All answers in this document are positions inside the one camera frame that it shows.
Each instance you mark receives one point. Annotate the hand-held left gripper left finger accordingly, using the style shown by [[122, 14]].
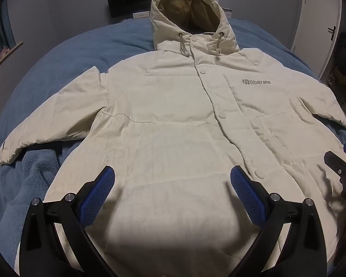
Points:
[[103, 180]]

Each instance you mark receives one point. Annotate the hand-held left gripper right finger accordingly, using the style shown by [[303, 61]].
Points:
[[242, 184]]

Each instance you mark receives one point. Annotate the cream hooded jacket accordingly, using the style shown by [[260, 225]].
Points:
[[167, 115]]

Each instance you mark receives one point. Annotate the blue bed blanket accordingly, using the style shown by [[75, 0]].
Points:
[[60, 54]]

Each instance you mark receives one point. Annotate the white door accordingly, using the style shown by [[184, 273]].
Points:
[[314, 20]]

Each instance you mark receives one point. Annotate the wooden window sill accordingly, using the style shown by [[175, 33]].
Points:
[[5, 55]]

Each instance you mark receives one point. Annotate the small white box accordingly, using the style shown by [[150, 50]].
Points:
[[141, 15]]

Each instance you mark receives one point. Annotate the blue curtain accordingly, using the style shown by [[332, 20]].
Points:
[[3, 26]]

